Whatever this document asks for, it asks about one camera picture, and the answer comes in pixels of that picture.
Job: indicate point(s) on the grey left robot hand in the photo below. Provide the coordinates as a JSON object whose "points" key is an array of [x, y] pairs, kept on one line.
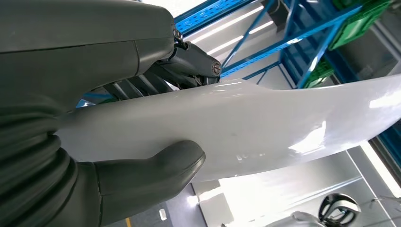
{"points": [[78, 47]]}

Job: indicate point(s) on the blue metal shelf rack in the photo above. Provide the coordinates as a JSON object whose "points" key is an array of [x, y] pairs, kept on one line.
{"points": [[300, 34], [203, 15]]}

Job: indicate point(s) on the green plastic crate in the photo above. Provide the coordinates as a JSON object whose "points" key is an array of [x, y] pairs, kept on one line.
{"points": [[318, 75], [357, 25]]}

